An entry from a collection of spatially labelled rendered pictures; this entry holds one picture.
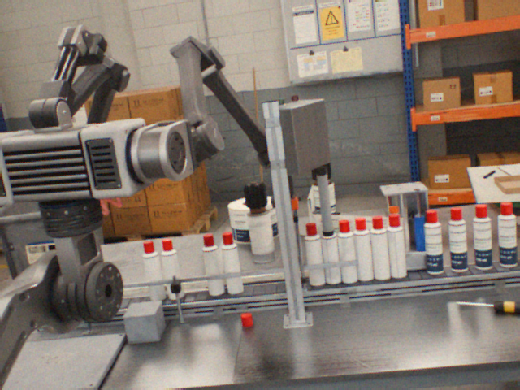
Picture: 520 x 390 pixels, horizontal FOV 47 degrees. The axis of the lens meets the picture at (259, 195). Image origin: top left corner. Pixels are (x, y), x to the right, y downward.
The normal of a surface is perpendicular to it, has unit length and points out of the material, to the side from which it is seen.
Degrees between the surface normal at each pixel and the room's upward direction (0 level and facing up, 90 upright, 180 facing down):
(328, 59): 90
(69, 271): 90
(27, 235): 94
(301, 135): 90
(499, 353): 0
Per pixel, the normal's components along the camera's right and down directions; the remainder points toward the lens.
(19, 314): 0.96, -0.06
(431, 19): -0.27, 0.29
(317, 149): 0.77, 0.05
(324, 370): -0.13, -0.96
